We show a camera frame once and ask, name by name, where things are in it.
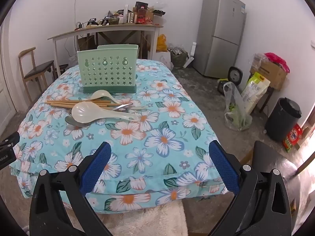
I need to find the black trash bin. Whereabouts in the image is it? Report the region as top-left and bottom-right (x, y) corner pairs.
(264, 98), (302, 142)

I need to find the large white plastic spoon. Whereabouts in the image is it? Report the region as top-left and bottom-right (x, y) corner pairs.
(71, 101), (139, 124)

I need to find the red detergent box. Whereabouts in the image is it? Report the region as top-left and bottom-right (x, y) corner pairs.
(283, 124), (304, 152)

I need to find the clear plastic bag with vegetables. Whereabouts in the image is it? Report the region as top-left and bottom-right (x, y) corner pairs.
(223, 82), (253, 131)

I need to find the metal spoon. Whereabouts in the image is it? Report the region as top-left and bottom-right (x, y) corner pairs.
(65, 115), (95, 127)
(112, 103), (145, 112)

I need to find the small white plastic spoon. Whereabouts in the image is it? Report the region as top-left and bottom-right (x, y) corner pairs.
(90, 90), (122, 104)

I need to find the red plastic bag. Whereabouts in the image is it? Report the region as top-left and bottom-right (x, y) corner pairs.
(264, 52), (290, 74)

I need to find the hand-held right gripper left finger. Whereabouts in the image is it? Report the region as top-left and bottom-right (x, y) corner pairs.
(29, 141), (112, 236)

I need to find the cooking oil bottle red label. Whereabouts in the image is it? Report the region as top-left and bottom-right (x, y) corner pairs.
(136, 8), (146, 24)

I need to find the brown cardboard box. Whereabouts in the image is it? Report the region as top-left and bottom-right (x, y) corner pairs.
(250, 60), (288, 91)

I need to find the long desk with white legs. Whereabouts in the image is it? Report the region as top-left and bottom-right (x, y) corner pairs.
(47, 22), (164, 77)

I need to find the floral light blue blanket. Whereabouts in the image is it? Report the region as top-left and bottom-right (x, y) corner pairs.
(10, 58), (228, 213)

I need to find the green perforated utensil holder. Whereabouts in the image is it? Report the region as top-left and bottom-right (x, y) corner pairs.
(77, 44), (139, 94)

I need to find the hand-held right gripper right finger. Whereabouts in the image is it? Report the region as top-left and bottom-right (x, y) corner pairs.
(208, 140), (293, 236)

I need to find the yellow plastic bag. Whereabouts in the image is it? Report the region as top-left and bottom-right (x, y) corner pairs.
(156, 34), (168, 53)

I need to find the white fluffy rug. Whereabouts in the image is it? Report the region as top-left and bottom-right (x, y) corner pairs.
(64, 199), (189, 236)

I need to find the silver refrigerator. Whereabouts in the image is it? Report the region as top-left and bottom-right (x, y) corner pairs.
(193, 0), (247, 79)

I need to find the yellow and white rice bag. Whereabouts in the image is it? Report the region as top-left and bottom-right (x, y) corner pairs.
(241, 72), (271, 115)

